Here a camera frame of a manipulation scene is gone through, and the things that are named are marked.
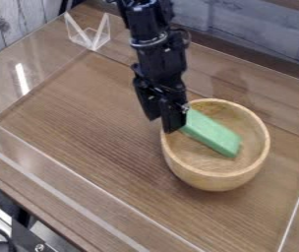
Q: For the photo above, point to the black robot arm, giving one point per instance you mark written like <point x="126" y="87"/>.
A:
<point x="147" y="16"/>

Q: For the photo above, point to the black metal table bracket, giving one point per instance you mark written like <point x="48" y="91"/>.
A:
<point x="27" y="241"/>

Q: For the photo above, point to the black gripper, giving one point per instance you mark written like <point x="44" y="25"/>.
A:
<point x="159" y="69"/>

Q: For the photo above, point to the clear acrylic tray walls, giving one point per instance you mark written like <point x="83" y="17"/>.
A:
<point x="81" y="161"/>

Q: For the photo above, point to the clear acrylic corner bracket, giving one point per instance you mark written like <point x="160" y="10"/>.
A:
<point x="89" y="38"/>

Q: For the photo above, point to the wooden bowl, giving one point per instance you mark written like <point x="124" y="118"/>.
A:
<point x="199" y="166"/>

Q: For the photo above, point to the green rectangular block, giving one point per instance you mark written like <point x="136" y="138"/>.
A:
<point x="213" y="134"/>

